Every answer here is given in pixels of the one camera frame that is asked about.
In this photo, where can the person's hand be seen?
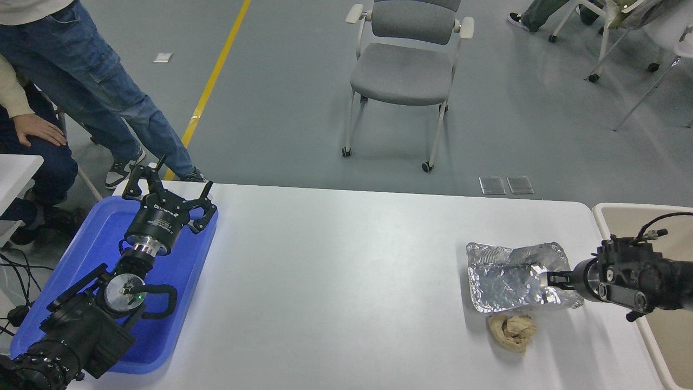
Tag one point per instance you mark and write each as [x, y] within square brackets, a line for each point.
[38, 129]

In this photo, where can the silver floor plate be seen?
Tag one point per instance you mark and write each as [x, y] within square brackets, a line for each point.
[492, 186]
[520, 185]

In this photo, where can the grey padded chair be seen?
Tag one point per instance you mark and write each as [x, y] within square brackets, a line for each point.
[403, 73]

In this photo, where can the small white table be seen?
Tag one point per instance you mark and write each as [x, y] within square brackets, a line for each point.
[16, 170]

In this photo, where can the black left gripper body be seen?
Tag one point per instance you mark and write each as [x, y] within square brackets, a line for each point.
[157, 225]

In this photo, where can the seated person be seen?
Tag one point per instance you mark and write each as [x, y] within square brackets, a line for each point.
[48, 173]

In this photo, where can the standing person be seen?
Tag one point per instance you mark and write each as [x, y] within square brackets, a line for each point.
[81, 70]

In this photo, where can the crumpled tan paper ball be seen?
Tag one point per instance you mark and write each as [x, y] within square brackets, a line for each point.
[511, 331]

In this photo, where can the person's forearm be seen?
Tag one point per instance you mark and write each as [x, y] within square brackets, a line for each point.
[12, 92]

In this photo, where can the blue plastic tray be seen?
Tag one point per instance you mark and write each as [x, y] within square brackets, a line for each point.
[181, 281]

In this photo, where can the metal chair of seated person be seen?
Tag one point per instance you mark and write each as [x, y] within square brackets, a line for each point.
[90, 185]

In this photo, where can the silver foil tray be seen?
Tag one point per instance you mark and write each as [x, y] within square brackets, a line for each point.
[503, 281]

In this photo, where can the person's legs and shoes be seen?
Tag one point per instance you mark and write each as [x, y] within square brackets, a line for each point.
[536, 13]

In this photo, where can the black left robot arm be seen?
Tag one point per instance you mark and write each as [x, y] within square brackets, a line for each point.
[81, 330]

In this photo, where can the cream frame wheeled chair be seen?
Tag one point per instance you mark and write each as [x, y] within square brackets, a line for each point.
[566, 20]

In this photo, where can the white chair thin legs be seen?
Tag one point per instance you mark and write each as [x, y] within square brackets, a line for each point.
[668, 27]

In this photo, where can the large pale bin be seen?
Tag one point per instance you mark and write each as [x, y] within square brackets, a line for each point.
[671, 346]

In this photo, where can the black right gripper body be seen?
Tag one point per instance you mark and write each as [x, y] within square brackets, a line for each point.
[582, 279]

